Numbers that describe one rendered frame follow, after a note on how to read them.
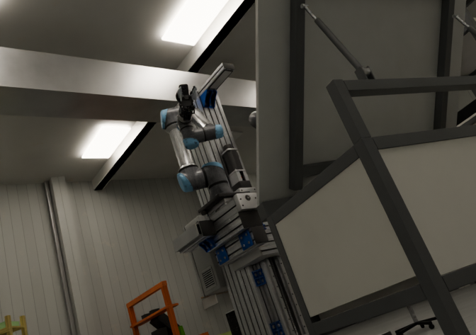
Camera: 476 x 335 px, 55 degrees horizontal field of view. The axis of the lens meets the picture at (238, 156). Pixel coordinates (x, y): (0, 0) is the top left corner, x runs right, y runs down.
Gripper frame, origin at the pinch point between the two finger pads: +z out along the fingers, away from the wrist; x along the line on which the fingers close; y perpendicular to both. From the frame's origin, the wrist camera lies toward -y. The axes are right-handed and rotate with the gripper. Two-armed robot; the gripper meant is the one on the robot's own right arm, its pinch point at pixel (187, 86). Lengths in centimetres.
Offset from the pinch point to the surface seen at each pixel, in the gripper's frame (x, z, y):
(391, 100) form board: -85, 26, 31
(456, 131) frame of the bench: -70, 70, 71
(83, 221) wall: 140, -857, -235
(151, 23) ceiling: -25, -357, -359
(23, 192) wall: 257, -805, -298
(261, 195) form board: -17, 22, 67
